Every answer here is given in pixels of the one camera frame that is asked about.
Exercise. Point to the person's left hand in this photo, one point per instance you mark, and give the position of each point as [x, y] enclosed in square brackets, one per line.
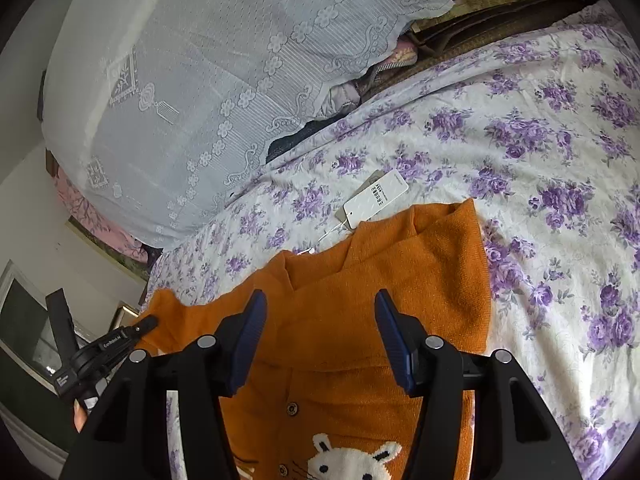
[80, 414]

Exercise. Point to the purple floral bedsheet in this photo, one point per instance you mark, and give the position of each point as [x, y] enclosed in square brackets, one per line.
[530, 175]

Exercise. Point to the window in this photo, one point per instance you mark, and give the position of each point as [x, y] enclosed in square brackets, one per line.
[25, 320]

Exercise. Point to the brown woven mat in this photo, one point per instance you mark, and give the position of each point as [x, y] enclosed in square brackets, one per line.
[495, 17]

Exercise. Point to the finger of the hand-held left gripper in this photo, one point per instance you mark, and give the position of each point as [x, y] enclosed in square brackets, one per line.
[131, 333]

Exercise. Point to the pink striped cloth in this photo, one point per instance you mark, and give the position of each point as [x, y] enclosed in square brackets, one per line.
[395, 60]

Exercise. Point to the beige hang tag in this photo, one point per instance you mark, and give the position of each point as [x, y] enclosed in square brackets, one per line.
[375, 178]

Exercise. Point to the grey folded cloth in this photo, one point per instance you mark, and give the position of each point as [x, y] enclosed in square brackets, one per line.
[340, 97]

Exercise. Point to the orange knit sweater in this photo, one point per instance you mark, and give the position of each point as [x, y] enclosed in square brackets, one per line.
[330, 280]

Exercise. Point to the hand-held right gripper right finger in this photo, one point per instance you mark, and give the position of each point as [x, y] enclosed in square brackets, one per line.
[391, 335]

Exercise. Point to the dark cloth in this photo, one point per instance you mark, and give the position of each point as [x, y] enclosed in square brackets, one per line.
[295, 139]

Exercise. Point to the wooden frame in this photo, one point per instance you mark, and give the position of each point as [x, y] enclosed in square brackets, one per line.
[125, 312]

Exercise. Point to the white lace cover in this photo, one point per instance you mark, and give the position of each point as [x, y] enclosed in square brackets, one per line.
[200, 85]

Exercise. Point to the white hang tag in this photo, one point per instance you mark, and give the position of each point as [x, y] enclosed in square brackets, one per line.
[376, 199]

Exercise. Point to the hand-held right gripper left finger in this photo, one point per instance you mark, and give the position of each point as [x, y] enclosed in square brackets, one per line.
[251, 330]

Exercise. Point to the pink floral blanket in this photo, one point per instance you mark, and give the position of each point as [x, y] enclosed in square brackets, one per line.
[100, 222]

